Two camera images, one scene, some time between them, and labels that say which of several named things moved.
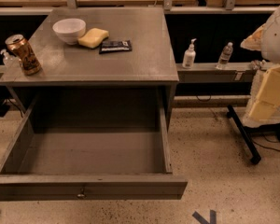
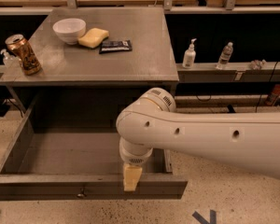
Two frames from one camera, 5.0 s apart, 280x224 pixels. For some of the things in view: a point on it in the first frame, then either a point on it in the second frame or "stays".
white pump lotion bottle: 189,56 stays
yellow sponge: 93,37 stays
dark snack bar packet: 116,46 stays
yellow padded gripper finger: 273,92 → 131,178
